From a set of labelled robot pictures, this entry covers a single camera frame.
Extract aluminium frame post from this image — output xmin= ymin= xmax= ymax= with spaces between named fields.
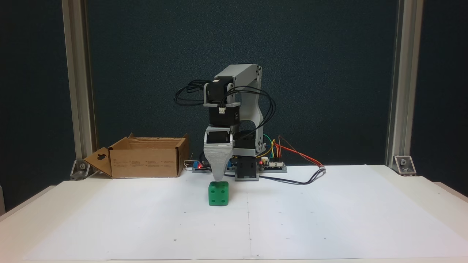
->
xmin=385 ymin=0 xmax=424 ymax=167
xmin=61 ymin=0 xmax=97 ymax=162

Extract orange and red jumper wires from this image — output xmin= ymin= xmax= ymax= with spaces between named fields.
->
xmin=272 ymin=135 xmax=324 ymax=168

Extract dark cable on table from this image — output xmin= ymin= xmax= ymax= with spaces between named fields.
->
xmin=258 ymin=167 xmax=327 ymax=186

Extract circuit board with white connectors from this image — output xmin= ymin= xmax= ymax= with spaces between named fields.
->
xmin=258 ymin=156 xmax=287 ymax=173

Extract green and yellow jumper wires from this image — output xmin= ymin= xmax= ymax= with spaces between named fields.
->
xmin=261 ymin=134 xmax=275 ymax=158

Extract metal corner bracket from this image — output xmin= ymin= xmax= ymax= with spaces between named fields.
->
xmin=70 ymin=159 xmax=91 ymax=181
xmin=393 ymin=156 xmax=416 ymax=176

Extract grey wide flat gripper finger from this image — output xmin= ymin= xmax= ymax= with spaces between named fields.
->
xmin=203 ymin=142 xmax=234 ymax=182

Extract green die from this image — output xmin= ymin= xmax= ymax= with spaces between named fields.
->
xmin=208 ymin=181 xmax=229 ymax=206

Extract brown cardboard box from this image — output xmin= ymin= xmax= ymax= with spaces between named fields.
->
xmin=83 ymin=133 xmax=189 ymax=179

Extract circuit board with blue parts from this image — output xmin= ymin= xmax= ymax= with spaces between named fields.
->
xmin=192 ymin=159 xmax=236 ymax=173

